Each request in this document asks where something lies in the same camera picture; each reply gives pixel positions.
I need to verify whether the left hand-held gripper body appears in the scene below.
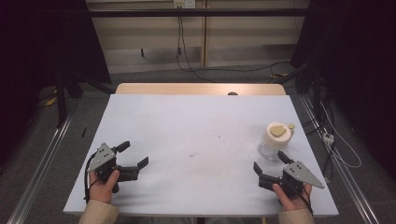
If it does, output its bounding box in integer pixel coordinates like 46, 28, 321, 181
87, 142, 139, 194

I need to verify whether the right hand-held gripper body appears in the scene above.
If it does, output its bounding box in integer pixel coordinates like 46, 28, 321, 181
258, 161, 325, 199

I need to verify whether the person's right hand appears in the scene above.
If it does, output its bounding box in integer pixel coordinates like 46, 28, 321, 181
272, 182, 313, 212

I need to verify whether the person's left hand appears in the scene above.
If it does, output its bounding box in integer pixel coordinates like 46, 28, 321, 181
88, 169, 120, 205

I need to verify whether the white board sheet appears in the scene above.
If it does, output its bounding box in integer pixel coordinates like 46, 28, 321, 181
63, 93, 340, 217

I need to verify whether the black metal stand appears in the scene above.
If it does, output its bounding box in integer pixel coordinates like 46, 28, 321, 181
54, 70, 84, 129

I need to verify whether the light wooden table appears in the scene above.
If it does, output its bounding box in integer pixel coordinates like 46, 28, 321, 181
115, 82, 287, 96

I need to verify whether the black curtain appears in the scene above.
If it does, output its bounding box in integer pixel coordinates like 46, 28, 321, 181
0, 0, 112, 169
290, 0, 396, 183

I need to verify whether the black horizontal beam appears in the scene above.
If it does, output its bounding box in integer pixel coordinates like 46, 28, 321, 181
88, 7, 310, 19

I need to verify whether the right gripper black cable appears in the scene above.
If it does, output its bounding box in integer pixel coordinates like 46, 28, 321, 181
281, 176, 314, 217

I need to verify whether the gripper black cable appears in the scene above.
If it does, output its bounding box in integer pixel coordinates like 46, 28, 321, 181
281, 176, 314, 217
82, 151, 98, 203

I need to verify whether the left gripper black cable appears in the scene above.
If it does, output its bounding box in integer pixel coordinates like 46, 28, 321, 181
82, 151, 98, 203

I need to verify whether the metal floor rail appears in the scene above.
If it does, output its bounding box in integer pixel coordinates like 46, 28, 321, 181
299, 94, 381, 224
6, 114, 75, 224

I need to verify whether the white cable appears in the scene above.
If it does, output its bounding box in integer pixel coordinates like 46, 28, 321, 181
319, 102, 362, 170

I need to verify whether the black cable from socket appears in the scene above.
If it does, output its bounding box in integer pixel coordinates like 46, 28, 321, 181
175, 15, 291, 84

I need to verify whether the wooden wall post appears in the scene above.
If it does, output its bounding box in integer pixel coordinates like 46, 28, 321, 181
201, 0, 209, 68

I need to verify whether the white wall socket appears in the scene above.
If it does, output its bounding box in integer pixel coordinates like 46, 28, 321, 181
173, 0, 197, 9

